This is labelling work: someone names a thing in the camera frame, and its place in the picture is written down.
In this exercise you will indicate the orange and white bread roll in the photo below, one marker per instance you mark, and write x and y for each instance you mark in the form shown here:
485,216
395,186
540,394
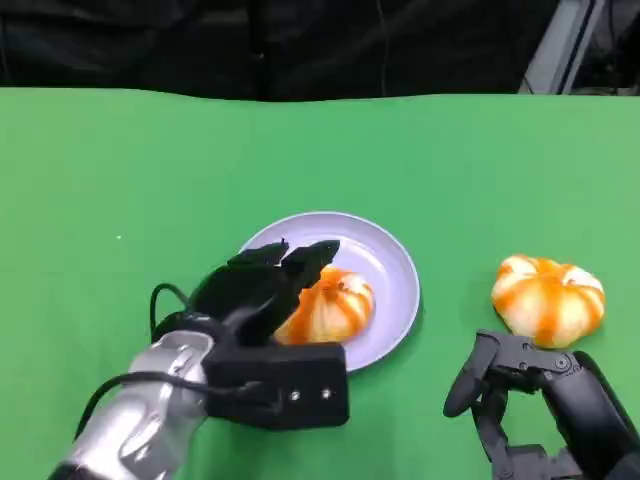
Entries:
549,300
332,310

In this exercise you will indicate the grey metal frame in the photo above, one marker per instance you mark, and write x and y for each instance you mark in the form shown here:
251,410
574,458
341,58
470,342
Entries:
565,47

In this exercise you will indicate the black backdrop curtain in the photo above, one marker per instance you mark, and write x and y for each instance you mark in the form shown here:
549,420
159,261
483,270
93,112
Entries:
260,47

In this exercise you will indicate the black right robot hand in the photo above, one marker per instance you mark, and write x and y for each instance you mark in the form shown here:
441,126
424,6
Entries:
580,395

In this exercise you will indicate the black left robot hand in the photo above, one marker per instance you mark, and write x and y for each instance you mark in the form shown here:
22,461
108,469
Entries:
260,295

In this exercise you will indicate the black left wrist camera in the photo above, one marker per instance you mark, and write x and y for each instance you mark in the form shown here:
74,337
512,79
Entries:
280,385

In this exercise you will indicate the lilac plate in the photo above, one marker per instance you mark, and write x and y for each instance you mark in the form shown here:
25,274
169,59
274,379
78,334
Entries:
370,280

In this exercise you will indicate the green table cloth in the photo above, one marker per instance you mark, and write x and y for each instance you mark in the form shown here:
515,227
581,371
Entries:
320,175

